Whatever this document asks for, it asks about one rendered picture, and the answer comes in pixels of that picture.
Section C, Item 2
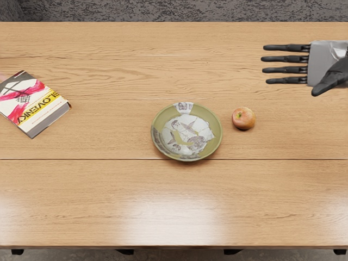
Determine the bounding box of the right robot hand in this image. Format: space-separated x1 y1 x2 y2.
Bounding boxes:
260 40 348 97

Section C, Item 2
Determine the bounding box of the olive patterned plate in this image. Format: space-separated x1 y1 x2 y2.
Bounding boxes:
150 102 223 162

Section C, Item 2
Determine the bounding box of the red and yellow apple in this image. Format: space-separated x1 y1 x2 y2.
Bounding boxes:
231 106 257 131

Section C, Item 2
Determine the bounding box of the paperback book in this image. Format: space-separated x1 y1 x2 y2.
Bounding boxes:
0 70 72 139

